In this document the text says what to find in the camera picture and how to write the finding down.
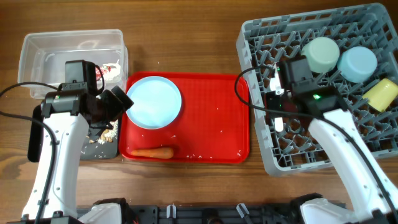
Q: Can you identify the white tissue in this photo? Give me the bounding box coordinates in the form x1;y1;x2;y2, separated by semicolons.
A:
102;60;121;81

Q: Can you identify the light blue plate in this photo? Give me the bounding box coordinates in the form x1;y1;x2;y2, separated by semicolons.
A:
126;76;182;129

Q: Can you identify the light green bowl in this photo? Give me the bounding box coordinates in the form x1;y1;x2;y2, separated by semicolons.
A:
301;37;340;73

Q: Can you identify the light blue bowl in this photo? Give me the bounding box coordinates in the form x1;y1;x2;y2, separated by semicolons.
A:
337;46;377;83

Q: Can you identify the yellow plastic cup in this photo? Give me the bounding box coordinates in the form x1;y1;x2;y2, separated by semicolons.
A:
363;78;397;112

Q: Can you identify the white plastic spoon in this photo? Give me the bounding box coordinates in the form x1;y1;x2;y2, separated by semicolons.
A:
274;117;284;133

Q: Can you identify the red snack wrapper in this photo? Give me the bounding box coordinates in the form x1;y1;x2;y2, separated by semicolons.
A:
96;65;109;81

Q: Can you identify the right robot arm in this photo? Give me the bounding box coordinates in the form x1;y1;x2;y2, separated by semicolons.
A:
266;86;397;223

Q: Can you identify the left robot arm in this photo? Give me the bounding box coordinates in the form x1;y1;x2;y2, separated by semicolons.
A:
21;82;133;223

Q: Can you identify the grey dishwasher rack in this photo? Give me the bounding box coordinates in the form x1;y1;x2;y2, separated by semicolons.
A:
236;3;397;176

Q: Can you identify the food scraps pile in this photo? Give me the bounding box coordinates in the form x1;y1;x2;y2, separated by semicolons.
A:
80;121;119;160

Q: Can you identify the black tray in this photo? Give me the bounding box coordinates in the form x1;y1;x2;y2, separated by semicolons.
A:
27;120;120;162

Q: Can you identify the red serving tray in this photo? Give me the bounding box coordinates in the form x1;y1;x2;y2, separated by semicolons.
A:
119;72;250;164

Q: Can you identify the orange carrot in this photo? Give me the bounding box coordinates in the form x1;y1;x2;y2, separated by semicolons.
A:
131;147;174;159

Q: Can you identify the clear plastic bin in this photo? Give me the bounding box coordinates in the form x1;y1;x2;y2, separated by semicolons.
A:
17;29;129;90

